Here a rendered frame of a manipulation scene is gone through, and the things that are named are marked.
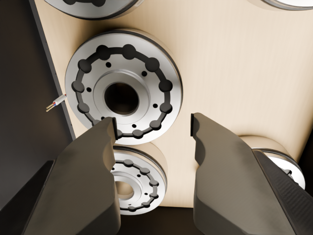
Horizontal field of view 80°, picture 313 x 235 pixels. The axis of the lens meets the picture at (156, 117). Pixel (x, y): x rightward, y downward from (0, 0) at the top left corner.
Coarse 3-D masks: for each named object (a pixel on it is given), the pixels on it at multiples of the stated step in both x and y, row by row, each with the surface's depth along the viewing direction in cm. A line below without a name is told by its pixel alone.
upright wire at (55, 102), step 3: (60, 96) 17; (63, 96) 17; (66, 96) 17; (57, 99) 16; (60, 99) 16; (63, 99) 17; (54, 102) 16; (57, 102) 16; (60, 102) 16; (51, 105) 15; (54, 105) 15
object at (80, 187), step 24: (72, 144) 9; (96, 144) 9; (72, 168) 8; (96, 168) 8; (48, 192) 7; (72, 192) 7; (96, 192) 7; (48, 216) 6; (72, 216) 6; (96, 216) 6; (120, 216) 7
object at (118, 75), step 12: (108, 72) 15; (120, 72) 15; (132, 72) 15; (96, 84) 15; (108, 84) 15; (132, 84) 15; (144, 84) 15; (96, 96) 16; (144, 96) 15; (108, 108) 16; (144, 108) 16; (120, 120) 17; (132, 120) 16
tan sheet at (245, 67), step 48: (144, 0) 15; (192, 0) 15; (240, 0) 15; (192, 48) 17; (240, 48) 16; (288, 48) 16; (192, 96) 19; (240, 96) 18; (288, 96) 18; (192, 144) 22; (288, 144) 21; (192, 192) 25
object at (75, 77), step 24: (96, 48) 14; (120, 48) 14; (144, 48) 14; (72, 72) 15; (96, 72) 15; (144, 72) 15; (168, 72) 15; (72, 96) 16; (168, 96) 16; (96, 120) 18; (144, 120) 17; (168, 120) 17
